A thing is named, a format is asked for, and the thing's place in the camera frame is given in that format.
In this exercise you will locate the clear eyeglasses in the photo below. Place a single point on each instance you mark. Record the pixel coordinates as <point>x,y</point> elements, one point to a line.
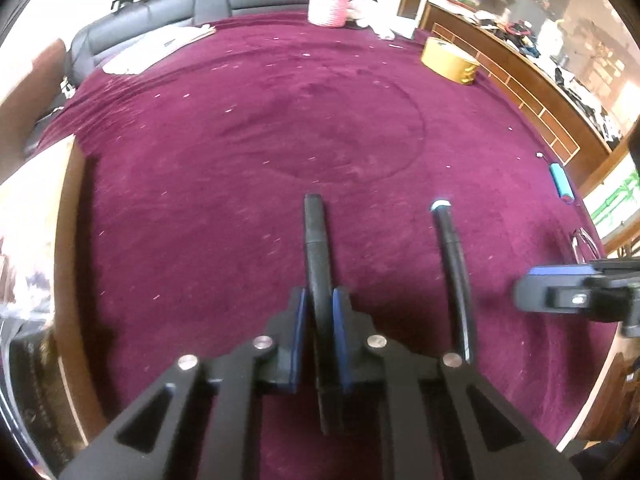
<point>574,242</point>

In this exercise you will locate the black pen with white tip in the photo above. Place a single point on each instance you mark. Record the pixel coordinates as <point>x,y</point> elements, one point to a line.
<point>452,270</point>

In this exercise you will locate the black leather sofa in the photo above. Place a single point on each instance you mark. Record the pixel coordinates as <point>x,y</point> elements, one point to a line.
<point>200,2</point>

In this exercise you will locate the blue battery pack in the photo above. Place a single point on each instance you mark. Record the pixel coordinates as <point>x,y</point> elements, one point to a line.
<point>561,182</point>

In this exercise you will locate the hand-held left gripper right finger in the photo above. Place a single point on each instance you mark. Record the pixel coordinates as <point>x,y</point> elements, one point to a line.
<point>345,340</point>

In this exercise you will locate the thick black marker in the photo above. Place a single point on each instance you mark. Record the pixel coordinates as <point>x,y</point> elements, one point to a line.
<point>317,260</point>

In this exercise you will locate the white paper stack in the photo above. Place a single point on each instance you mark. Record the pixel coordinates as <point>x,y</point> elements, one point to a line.
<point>150,50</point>

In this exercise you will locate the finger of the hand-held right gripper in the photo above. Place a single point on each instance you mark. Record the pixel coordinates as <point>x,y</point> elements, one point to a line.
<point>550,272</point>

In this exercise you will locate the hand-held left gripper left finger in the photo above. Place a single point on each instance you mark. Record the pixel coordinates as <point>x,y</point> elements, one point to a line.
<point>295,340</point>

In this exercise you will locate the wooden cabinet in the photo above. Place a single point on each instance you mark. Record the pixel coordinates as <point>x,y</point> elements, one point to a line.
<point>530,90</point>

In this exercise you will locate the yellow tape roll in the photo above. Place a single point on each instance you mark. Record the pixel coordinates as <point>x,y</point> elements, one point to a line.
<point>445,62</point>

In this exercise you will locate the white cloth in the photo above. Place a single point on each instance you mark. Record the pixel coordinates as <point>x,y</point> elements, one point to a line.
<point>380,20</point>

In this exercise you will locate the green printed panel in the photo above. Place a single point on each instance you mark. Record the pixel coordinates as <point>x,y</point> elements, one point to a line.
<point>615,200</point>

